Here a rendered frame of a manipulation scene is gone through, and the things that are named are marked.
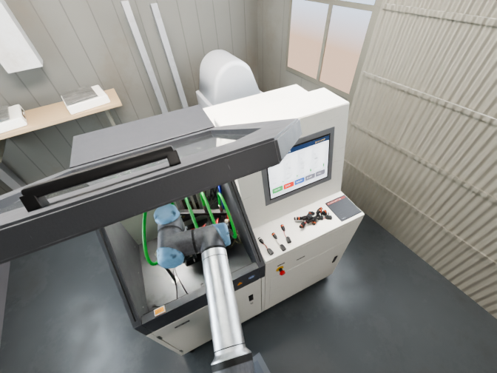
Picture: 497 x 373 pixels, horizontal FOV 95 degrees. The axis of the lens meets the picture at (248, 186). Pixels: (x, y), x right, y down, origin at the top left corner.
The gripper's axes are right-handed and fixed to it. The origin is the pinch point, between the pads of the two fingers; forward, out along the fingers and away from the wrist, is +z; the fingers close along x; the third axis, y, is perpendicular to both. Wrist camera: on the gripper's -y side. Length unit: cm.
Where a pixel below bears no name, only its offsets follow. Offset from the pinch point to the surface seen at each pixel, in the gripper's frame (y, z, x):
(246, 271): 5.7, 28.2, 23.7
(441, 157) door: -5, 22, 189
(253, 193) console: -20.8, 1.0, 41.6
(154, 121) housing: -72, -27, 6
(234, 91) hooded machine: -176, 16, 94
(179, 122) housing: -64, -27, 18
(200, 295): 6.6, 28.3, -2.7
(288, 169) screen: -22, -6, 64
